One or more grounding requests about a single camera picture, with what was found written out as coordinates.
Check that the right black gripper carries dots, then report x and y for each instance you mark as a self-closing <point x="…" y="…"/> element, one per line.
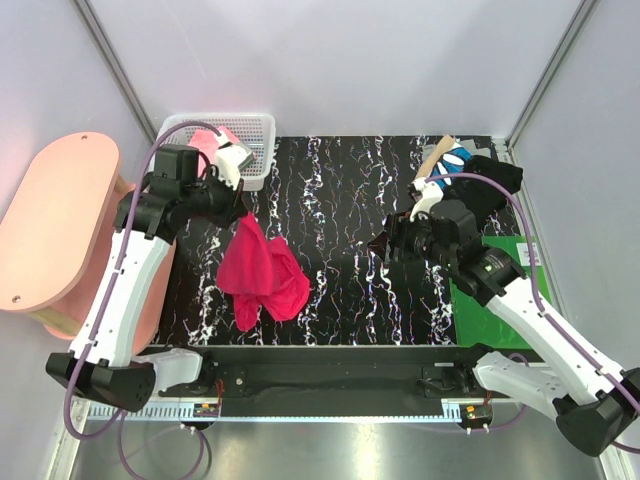
<point x="398" y="228"/>

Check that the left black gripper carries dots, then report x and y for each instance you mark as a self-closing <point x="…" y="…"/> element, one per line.
<point x="235" y="208"/>

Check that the crimson red t-shirt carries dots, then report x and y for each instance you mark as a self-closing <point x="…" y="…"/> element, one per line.
<point x="259" y="273"/>

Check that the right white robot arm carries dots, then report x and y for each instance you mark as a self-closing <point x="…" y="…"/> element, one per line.
<point x="591" y="398"/>

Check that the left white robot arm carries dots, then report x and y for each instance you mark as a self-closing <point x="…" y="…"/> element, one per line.
<point x="101" y="364"/>

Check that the light pink folded t-shirt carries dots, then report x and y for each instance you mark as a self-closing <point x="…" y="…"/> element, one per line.
<point x="209" y="142"/>

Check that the white plastic mesh basket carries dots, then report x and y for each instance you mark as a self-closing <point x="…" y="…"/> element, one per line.
<point x="255" y="130"/>

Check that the blue white graphic t-shirt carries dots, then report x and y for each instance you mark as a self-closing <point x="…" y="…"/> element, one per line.
<point x="452" y="161"/>

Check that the black folded t-shirt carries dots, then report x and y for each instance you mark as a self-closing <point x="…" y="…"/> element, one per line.
<point x="480" y="198"/>

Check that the tan folded t-shirt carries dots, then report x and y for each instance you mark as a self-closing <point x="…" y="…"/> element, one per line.
<point x="445" y="144"/>

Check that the green cutting mat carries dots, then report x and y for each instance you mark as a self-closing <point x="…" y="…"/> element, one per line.
<point x="476" y="324"/>

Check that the grey folded t-shirt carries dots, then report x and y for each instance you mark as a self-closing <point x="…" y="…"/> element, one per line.
<point x="475" y="147"/>

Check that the pink three-tier wooden shelf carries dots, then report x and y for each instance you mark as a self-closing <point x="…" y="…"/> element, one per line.
<point x="56" y="233"/>

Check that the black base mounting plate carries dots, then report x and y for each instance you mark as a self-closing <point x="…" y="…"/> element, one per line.
<point x="333" y="381"/>

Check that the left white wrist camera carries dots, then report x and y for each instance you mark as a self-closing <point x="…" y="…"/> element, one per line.
<point x="230" y="159"/>

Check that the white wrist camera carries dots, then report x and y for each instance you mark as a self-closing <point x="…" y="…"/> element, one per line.
<point x="426" y="194"/>
<point x="230" y="159"/>

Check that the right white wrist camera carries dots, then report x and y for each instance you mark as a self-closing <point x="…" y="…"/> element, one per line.
<point x="426" y="194"/>

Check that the white slotted cable duct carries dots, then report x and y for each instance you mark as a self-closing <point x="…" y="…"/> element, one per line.
<point x="161" y="411"/>

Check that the aluminium rail frame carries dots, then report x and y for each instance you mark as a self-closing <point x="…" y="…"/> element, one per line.
<point x="328" y="420"/>

